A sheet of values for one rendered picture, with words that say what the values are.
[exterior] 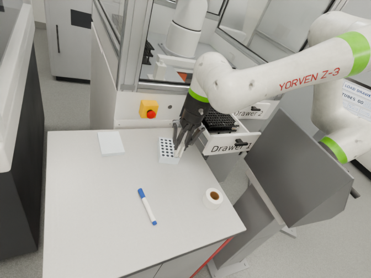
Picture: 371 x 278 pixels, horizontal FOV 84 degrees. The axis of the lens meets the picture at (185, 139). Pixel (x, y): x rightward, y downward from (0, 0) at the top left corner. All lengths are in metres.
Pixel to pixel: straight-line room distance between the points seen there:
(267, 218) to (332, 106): 0.57
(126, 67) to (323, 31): 0.67
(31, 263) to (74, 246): 0.84
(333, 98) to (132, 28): 0.81
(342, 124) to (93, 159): 1.00
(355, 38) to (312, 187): 0.48
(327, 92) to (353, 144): 0.22
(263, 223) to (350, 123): 0.57
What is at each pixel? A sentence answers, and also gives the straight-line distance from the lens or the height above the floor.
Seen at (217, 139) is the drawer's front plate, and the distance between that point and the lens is 0.86.
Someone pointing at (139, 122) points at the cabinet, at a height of 0.78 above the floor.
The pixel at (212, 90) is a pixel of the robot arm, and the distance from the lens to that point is 0.54.
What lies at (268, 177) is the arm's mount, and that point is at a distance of 1.00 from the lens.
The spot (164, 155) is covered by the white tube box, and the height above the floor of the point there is 0.79.
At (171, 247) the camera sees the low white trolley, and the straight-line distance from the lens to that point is 0.71.
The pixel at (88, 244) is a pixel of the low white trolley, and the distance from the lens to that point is 0.69.
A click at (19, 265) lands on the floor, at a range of 1.52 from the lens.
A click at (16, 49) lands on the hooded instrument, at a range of 1.10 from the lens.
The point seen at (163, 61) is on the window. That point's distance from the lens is 0.90.
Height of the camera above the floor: 1.40
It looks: 38 degrees down
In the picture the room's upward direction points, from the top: 22 degrees clockwise
